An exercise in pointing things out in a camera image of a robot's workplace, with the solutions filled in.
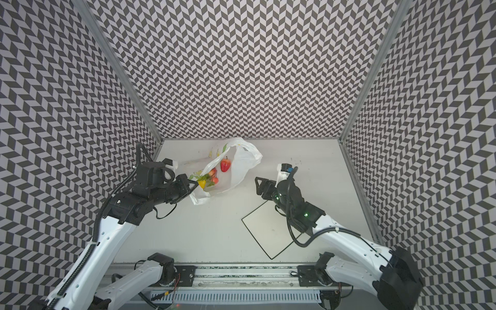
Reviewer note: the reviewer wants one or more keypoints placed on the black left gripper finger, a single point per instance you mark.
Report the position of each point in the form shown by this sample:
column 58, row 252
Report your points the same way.
column 185, row 183
column 177, row 194

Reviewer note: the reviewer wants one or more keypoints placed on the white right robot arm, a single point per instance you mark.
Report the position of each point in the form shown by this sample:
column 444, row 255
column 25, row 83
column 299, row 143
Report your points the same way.
column 391, row 275

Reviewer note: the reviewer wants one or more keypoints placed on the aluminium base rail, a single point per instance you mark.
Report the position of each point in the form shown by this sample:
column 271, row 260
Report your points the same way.
column 275, row 276

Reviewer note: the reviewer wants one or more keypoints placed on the aluminium left corner post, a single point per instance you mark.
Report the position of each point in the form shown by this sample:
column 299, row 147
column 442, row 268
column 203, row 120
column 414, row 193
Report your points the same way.
column 92, row 24

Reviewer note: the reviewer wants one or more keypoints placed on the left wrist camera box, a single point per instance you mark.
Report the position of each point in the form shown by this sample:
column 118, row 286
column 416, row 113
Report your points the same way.
column 171, row 164

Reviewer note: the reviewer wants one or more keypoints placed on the aluminium right corner post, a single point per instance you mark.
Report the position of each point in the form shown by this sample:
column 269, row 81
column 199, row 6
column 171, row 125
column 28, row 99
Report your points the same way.
column 384, row 49

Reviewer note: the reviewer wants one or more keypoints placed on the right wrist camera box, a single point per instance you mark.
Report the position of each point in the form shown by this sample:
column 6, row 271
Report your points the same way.
column 284, row 170

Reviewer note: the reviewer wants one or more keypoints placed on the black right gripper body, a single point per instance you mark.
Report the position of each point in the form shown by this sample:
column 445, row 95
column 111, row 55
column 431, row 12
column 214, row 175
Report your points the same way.
column 269, row 190

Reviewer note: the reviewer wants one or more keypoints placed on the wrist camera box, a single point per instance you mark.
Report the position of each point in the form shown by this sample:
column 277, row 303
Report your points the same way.
column 284, row 170
column 171, row 164

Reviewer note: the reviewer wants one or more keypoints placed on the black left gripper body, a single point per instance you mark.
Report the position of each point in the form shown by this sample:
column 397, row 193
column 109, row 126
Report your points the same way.
column 168, row 192

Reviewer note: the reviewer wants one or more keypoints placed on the aluminium corner post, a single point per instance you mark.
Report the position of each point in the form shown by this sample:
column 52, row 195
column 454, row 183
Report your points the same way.
column 92, row 24
column 384, row 49

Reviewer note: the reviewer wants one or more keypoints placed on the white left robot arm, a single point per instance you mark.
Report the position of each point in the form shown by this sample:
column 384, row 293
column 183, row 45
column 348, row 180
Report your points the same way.
column 151, row 183

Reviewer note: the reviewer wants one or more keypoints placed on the large red fake apple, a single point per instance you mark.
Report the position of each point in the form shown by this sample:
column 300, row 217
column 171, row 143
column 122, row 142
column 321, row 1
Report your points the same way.
column 225, row 164

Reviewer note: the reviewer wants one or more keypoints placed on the white perforated vent strip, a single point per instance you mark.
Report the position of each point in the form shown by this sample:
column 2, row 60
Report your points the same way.
column 239, row 297

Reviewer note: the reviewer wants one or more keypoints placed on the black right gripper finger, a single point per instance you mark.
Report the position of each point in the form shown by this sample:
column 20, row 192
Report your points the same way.
column 264, row 182
column 266, row 190

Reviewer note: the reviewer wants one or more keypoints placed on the white lemon-print plastic bag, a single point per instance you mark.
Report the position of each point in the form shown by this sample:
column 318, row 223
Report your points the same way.
column 243, row 155

